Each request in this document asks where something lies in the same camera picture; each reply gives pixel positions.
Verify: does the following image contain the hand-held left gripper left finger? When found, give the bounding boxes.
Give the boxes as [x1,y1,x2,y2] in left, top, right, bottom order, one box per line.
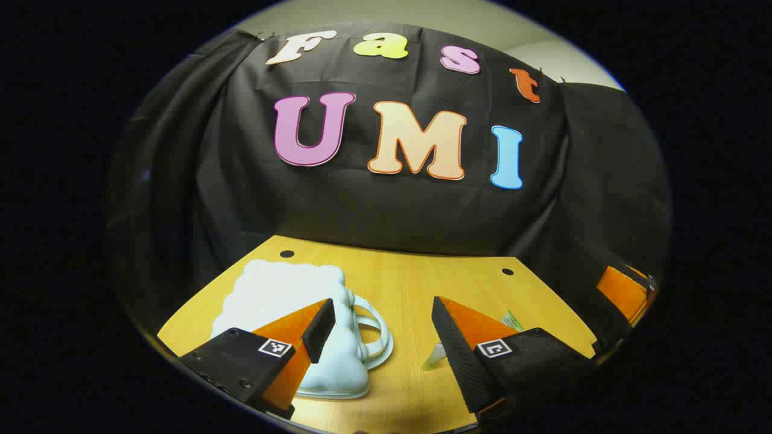
[178,298,337,420]

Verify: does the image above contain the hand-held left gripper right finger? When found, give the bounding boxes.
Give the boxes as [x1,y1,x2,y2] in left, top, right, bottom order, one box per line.
[431,295,595,417]

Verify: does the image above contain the white tube with green cap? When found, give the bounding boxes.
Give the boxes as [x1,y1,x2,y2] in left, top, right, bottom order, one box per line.
[421,342,448,372]

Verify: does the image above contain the light blue suitcase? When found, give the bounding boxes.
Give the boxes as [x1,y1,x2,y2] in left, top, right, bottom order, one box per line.
[211,259,396,400]

